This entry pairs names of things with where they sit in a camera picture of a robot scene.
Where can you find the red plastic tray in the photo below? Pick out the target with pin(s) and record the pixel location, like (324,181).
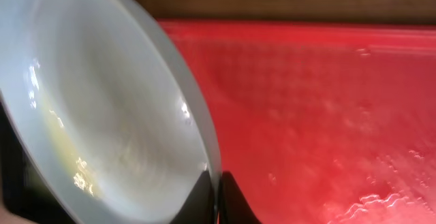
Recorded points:
(320,123)

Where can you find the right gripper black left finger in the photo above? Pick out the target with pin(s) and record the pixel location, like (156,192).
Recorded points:
(199,207)

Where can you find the light blue plate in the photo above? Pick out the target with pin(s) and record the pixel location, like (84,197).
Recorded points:
(106,108)

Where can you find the dark green tray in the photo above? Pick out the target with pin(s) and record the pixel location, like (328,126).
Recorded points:
(24,194)

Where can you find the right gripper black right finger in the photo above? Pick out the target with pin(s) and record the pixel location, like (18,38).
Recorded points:
(233,207)

